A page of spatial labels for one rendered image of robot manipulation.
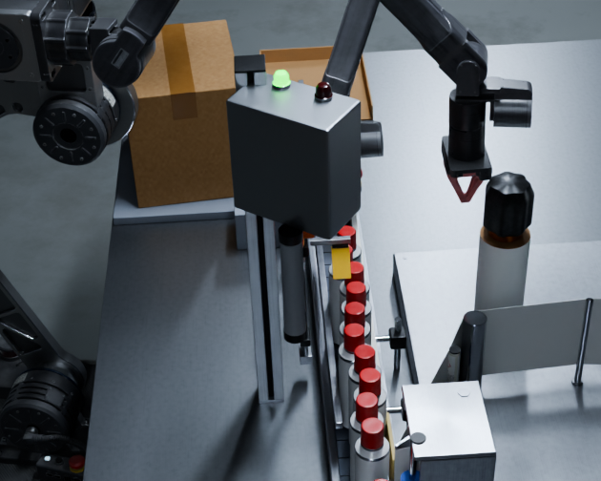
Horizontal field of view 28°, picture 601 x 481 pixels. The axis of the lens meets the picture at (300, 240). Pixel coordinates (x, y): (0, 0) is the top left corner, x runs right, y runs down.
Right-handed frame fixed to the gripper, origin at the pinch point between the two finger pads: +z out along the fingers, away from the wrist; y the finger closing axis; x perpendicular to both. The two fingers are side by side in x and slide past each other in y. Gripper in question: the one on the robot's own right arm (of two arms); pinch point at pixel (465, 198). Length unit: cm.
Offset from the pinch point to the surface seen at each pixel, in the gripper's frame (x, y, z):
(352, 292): 19.8, -9.5, 10.2
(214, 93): 42, 51, 7
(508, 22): -67, 284, 121
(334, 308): 22.6, 0.2, 21.8
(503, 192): -7.0, 3.3, 1.9
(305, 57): 22, 113, 34
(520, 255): -10.2, 2.1, 14.8
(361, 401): 20.7, -34.2, 10.2
